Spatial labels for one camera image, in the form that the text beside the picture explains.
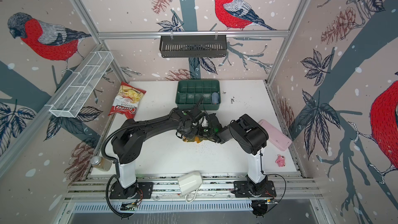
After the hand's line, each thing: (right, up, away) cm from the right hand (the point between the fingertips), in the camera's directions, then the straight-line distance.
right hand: (190, 133), depth 93 cm
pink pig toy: (+50, -12, -12) cm, 52 cm away
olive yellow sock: (+3, -2, -5) cm, 6 cm away
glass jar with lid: (-42, -10, -18) cm, 47 cm away
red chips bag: (-44, +20, +10) cm, 49 cm away
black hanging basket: (+1, +58, +14) cm, 60 cm away
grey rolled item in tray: (+16, +22, +10) cm, 29 cm away
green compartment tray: (-2, +26, +15) cm, 30 cm away
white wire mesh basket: (-55, +29, -15) cm, 64 cm away
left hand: (0, +1, -5) cm, 5 cm away
